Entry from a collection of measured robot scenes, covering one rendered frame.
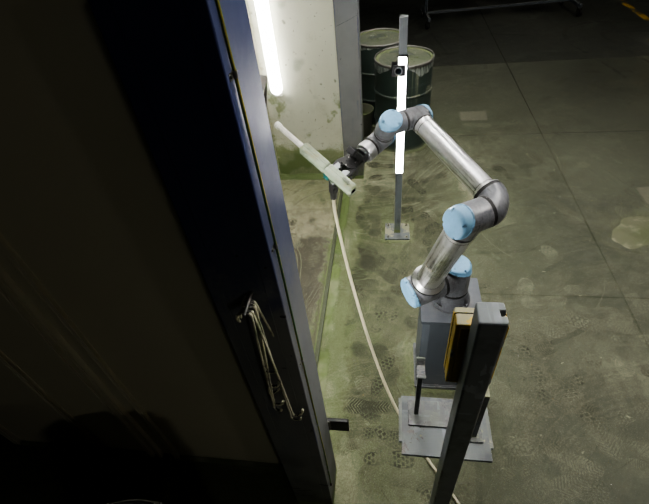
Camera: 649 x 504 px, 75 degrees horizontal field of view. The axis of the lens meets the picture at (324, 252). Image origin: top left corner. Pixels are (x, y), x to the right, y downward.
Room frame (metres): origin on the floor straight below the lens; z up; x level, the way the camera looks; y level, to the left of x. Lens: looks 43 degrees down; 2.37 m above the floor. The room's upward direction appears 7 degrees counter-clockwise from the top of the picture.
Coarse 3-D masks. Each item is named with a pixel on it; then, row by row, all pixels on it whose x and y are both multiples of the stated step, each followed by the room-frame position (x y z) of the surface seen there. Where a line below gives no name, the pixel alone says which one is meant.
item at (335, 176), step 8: (280, 128) 1.76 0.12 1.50; (288, 136) 1.71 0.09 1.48; (296, 144) 1.67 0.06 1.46; (304, 144) 1.65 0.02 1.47; (304, 152) 1.62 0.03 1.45; (312, 152) 1.61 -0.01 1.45; (312, 160) 1.58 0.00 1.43; (320, 160) 1.57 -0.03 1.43; (320, 168) 1.54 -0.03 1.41; (328, 168) 1.52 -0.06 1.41; (336, 168) 1.52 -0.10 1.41; (328, 176) 1.51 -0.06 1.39; (336, 176) 1.48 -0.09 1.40; (344, 176) 1.48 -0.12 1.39; (336, 184) 1.48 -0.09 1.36; (344, 184) 1.44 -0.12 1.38; (352, 184) 1.44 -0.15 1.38; (336, 192) 1.56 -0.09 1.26; (344, 192) 1.45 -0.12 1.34
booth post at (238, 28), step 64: (128, 0) 0.71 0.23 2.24; (192, 0) 0.69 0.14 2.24; (128, 64) 0.72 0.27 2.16; (192, 64) 0.70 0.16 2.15; (256, 64) 0.85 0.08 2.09; (192, 128) 0.70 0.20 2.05; (256, 128) 0.77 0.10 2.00; (192, 192) 0.71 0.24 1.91; (256, 192) 0.69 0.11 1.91; (256, 256) 0.69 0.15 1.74; (256, 384) 0.72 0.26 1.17; (320, 448) 0.70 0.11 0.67
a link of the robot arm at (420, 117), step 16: (416, 112) 1.66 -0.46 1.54; (416, 128) 1.61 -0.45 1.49; (432, 128) 1.56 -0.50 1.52; (432, 144) 1.50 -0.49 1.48; (448, 144) 1.45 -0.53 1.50; (448, 160) 1.40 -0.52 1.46; (464, 160) 1.36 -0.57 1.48; (464, 176) 1.30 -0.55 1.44; (480, 176) 1.27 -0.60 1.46; (480, 192) 1.20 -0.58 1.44; (496, 192) 1.17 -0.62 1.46; (496, 208) 1.20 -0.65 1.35; (496, 224) 1.09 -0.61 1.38
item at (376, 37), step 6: (378, 30) 5.05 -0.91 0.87; (384, 30) 5.03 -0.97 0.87; (390, 30) 5.00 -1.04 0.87; (360, 36) 4.94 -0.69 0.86; (366, 36) 4.93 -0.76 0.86; (372, 36) 4.90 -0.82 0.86; (378, 36) 4.87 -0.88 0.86; (384, 36) 4.84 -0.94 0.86; (390, 36) 4.82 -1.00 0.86; (396, 36) 4.80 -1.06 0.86; (360, 42) 4.76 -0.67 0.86; (366, 42) 4.73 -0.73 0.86; (372, 42) 4.71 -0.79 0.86; (378, 42) 4.68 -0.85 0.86; (384, 42) 4.66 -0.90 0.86; (390, 42) 4.64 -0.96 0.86
